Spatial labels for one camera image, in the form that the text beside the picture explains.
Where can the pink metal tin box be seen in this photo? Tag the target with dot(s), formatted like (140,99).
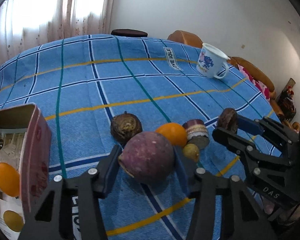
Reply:
(25,140)

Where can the large orange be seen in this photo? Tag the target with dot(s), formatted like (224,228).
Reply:
(9,180)

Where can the white blue floral mug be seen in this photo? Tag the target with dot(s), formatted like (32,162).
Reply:
(212,62)

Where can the orange wooden chair back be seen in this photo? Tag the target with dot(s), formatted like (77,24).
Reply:
(186,37)

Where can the large purple round fruit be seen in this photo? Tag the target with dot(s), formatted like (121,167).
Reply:
(148,157)

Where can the dark wrinkled passion fruit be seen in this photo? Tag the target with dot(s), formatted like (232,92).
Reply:
(125,126)

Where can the blue plaid tablecloth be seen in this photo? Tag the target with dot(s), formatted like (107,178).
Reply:
(80,84)

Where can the right hand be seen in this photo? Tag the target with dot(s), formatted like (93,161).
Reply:
(282,216)

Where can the dark round stool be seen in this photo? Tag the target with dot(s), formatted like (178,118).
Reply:
(129,33)

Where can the dark brown mangosteen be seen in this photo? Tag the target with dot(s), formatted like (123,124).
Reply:
(228,120)

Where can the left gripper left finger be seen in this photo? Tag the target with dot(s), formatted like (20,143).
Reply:
(51,218)

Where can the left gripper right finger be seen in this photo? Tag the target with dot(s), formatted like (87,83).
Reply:
(225,202)

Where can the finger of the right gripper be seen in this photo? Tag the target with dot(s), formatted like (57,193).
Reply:
(233,142)
(274,132)

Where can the pink red floral cloth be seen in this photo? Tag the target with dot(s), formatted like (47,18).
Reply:
(258,84)

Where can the sheer floral curtain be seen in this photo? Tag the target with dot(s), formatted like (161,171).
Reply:
(25,24)

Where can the green kiwi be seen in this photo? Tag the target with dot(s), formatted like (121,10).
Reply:
(192,152)
(13,220)

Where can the cut purple fruit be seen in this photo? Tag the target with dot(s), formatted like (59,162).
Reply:
(197,133)

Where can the brown leather sofa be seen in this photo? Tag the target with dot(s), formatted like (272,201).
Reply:
(258,75)

